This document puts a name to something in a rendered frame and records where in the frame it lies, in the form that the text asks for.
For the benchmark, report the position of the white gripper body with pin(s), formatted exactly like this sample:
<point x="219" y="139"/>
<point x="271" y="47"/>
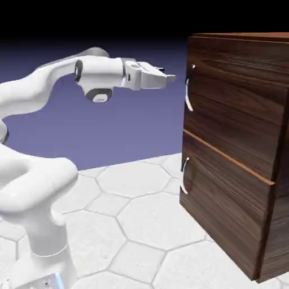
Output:
<point x="151" y="78"/>

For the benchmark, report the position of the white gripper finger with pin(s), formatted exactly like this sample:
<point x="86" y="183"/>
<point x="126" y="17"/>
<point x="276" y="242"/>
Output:
<point x="171" y="78"/>
<point x="159" y="68"/>

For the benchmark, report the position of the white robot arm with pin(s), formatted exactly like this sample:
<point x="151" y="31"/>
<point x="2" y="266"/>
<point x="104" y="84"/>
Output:
<point x="45" y="180"/>

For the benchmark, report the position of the large dark wood door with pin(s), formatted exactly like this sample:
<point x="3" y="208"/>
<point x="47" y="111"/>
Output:
<point x="234" y="106"/>

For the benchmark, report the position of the dark wood cabinet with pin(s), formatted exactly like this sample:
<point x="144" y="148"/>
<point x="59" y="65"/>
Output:
<point x="237" y="158"/>

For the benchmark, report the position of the small dark wood door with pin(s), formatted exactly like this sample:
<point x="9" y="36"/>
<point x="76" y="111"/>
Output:
<point x="223" y="203"/>

